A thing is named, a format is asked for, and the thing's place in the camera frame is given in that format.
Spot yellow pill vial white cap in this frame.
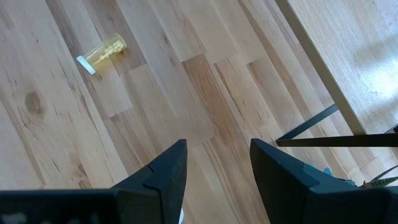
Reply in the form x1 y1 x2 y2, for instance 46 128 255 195
76 32 128 76

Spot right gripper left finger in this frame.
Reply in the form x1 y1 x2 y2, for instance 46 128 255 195
116 139 188 224

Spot succulent plant black pot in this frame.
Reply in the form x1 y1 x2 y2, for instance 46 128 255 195
323 164 398 190

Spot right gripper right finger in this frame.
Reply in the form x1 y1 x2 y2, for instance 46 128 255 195
250 138 391 224

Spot wooden shelf black metal legs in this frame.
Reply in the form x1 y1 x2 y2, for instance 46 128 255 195
275 0 398 147

